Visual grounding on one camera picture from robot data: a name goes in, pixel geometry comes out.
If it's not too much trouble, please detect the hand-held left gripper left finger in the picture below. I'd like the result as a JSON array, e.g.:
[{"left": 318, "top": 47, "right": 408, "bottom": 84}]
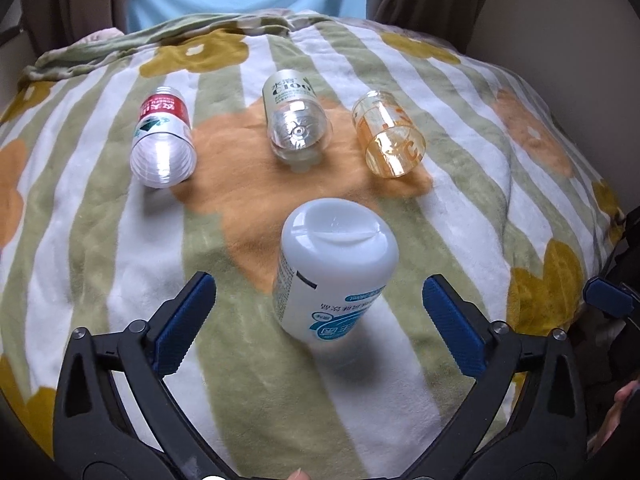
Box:
[{"left": 52, "top": 271, "right": 221, "bottom": 480}]

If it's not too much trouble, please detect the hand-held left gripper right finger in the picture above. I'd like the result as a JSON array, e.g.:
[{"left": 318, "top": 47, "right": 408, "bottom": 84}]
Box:
[{"left": 400, "top": 274, "right": 589, "bottom": 480}]

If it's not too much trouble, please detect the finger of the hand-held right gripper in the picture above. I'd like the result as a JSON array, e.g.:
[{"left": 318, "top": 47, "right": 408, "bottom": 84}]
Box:
[{"left": 583, "top": 276, "right": 640, "bottom": 313}]

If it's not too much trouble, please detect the white plastic bottle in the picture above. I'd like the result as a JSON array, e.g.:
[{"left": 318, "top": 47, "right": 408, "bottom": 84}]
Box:
[{"left": 271, "top": 198, "right": 400, "bottom": 344}]

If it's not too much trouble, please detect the clear cup with red label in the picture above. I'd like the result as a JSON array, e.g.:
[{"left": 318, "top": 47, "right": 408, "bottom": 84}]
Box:
[{"left": 129, "top": 86, "right": 197, "bottom": 190}]

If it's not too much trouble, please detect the orange transparent cup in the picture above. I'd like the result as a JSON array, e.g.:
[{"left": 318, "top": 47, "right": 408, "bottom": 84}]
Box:
[{"left": 351, "top": 89, "right": 428, "bottom": 180}]

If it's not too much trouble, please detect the person's right hand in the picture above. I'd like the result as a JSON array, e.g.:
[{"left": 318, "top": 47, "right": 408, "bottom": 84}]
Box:
[{"left": 614, "top": 379, "right": 640, "bottom": 407}]

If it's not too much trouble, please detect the striped floral blanket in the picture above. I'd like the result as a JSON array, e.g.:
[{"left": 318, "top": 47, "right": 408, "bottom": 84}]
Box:
[{"left": 0, "top": 9, "right": 626, "bottom": 480}]

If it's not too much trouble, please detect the green-label clear bottle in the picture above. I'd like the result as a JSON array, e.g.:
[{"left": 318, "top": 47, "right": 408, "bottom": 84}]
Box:
[{"left": 262, "top": 69, "right": 335, "bottom": 174}]

